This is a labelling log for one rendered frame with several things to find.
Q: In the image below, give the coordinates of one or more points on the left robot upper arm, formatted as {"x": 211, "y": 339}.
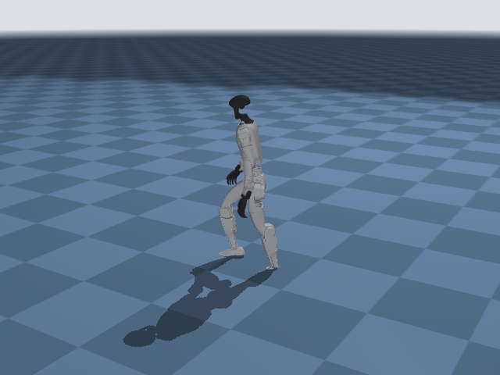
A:
{"x": 244, "y": 136}

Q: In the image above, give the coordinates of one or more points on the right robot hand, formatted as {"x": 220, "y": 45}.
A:
{"x": 233, "y": 175}

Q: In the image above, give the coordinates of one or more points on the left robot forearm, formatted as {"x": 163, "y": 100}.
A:
{"x": 248, "y": 180}

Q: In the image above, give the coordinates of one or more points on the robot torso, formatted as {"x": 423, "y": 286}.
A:
{"x": 256, "y": 146}

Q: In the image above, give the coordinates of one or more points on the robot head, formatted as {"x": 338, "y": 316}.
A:
{"x": 239, "y": 102}

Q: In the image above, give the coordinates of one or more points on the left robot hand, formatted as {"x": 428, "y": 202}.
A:
{"x": 242, "y": 204}

